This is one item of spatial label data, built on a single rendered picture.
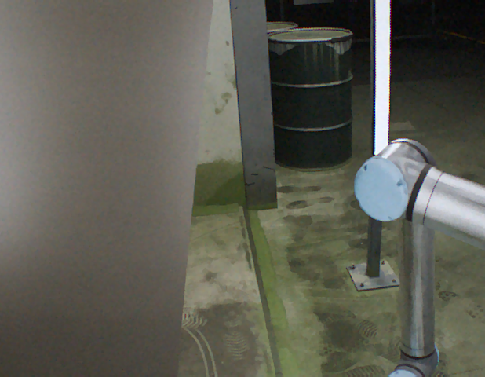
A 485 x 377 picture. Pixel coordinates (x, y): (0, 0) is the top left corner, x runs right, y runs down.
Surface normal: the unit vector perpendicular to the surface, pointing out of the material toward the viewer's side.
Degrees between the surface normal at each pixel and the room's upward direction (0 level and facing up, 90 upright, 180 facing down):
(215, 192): 90
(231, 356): 0
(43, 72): 90
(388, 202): 89
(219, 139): 90
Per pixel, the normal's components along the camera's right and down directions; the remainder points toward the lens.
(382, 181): -0.69, 0.34
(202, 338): -0.07, -0.91
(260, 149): 0.08, 0.40
